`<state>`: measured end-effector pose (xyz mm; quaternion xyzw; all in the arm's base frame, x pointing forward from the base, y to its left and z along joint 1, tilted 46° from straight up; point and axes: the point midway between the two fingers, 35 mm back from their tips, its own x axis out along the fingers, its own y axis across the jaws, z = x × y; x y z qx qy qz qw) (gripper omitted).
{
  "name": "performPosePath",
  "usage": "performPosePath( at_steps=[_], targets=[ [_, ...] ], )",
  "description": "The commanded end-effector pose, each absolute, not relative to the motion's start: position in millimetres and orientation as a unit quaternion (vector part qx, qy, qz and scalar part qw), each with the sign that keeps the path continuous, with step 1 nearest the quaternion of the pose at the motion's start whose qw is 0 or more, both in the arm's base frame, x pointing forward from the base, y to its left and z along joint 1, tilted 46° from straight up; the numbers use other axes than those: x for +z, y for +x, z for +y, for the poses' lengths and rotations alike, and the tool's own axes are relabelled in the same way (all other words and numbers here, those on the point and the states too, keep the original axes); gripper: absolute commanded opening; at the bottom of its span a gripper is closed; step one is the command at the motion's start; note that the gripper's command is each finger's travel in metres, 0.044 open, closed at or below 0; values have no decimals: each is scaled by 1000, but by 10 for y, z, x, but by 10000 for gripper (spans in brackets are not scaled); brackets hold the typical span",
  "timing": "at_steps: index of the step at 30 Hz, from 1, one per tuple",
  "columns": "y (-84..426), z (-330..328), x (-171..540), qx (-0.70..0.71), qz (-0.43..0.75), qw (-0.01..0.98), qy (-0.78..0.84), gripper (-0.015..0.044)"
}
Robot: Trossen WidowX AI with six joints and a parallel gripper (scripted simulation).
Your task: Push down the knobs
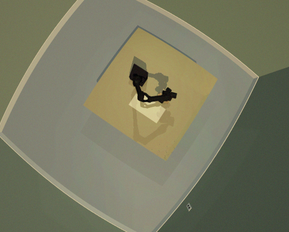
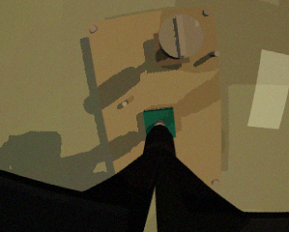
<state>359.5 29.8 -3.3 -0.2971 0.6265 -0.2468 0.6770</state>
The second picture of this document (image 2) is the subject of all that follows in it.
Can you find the tan circuit board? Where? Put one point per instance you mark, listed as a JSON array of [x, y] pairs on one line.
[[159, 82]]

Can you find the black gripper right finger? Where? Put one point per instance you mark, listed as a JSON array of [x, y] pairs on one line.
[[185, 204]]

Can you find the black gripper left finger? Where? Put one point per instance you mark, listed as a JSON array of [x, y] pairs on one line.
[[121, 203]]

